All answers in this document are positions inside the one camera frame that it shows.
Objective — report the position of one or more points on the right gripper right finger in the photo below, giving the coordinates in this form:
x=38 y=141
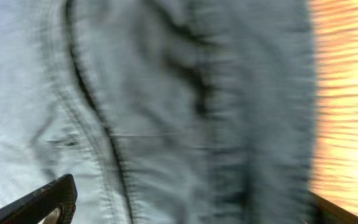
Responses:
x=326 y=212

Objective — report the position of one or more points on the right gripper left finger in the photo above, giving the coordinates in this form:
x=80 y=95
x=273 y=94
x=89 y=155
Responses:
x=55 y=202

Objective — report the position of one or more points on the dark blue shorts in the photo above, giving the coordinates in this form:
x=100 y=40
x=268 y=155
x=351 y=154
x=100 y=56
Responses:
x=164 y=111

